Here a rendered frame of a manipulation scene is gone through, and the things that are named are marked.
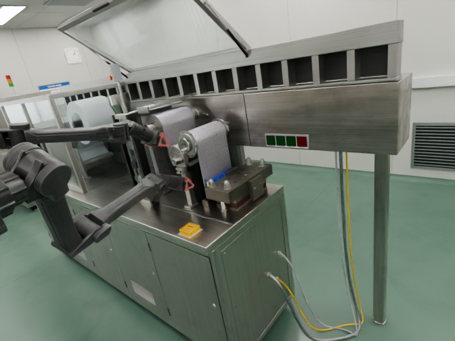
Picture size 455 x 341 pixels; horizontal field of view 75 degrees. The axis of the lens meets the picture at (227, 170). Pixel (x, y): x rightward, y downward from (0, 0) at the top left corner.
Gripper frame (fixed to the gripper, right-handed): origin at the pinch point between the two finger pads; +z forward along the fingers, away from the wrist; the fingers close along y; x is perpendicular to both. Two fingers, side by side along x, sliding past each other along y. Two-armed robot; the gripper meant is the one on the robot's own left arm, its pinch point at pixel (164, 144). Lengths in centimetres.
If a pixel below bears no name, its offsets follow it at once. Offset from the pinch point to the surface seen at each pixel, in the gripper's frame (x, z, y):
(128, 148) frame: -1.6, 5.6, -37.3
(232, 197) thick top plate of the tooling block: -15.0, 29.3, 25.9
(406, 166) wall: 92, 287, 59
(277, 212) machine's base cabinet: -14, 65, 32
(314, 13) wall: 232, 172, -39
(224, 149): 11.8, 35.4, 6.8
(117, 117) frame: 11.9, -6.9, -38.0
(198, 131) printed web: 13.4, 15.0, 3.9
